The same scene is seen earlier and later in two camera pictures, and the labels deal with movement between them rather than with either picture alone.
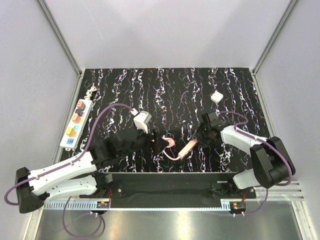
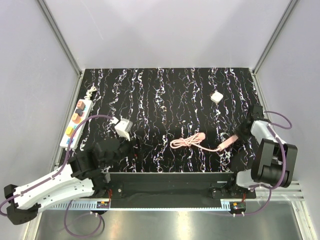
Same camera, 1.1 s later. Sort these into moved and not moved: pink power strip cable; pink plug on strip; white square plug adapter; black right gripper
Moved: black right gripper; pink power strip cable
Not moved: white square plug adapter; pink plug on strip
